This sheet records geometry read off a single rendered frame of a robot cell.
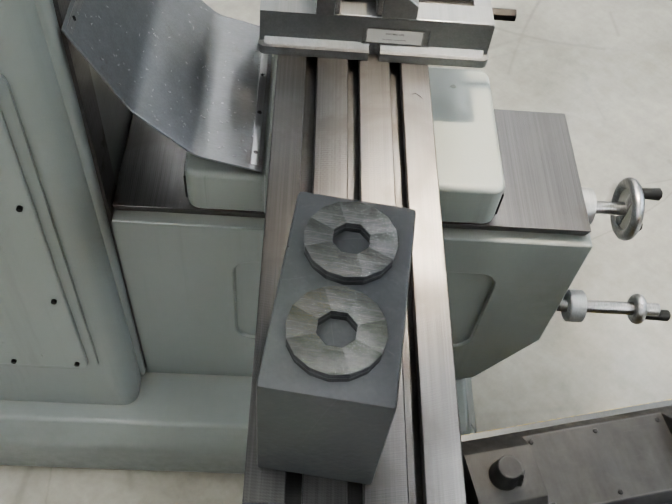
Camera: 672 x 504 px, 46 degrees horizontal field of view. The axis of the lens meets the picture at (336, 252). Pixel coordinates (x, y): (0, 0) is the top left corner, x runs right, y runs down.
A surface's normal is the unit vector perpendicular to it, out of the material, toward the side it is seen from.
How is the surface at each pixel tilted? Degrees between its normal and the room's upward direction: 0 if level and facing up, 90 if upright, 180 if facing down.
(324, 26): 90
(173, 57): 45
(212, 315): 90
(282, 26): 90
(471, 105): 0
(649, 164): 0
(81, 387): 79
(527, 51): 0
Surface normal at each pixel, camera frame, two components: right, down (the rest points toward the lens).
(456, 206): -0.01, 0.81
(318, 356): 0.07, -0.59
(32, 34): 0.65, 0.63
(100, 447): 0.03, 0.47
